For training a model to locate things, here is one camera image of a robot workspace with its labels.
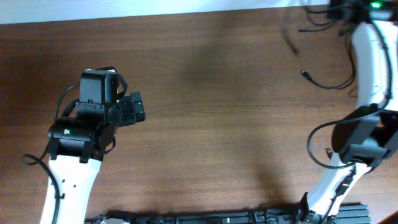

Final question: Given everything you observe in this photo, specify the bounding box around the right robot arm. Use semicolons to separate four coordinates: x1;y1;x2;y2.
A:
267;1;397;223

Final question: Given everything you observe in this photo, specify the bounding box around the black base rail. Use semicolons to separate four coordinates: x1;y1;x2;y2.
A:
84;204;371;224

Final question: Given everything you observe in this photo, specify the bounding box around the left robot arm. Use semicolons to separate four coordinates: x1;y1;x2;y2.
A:
40;67;146;223

